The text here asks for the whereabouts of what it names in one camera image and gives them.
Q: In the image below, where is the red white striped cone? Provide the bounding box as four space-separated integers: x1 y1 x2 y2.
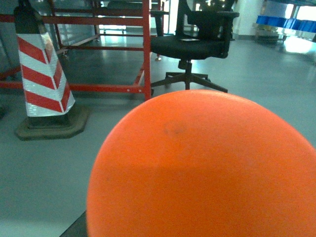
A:
14 0 89 140

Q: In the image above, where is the orange cylindrical capacitor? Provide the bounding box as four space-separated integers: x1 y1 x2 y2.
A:
86 90 316 237

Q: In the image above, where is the small blue tray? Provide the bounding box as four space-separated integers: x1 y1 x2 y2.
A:
256 15 316 33

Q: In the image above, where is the red metal table frame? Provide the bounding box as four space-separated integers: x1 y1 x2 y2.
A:
0 0 155 101

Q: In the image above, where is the black office chair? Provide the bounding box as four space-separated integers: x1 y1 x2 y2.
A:
151 0 239 92

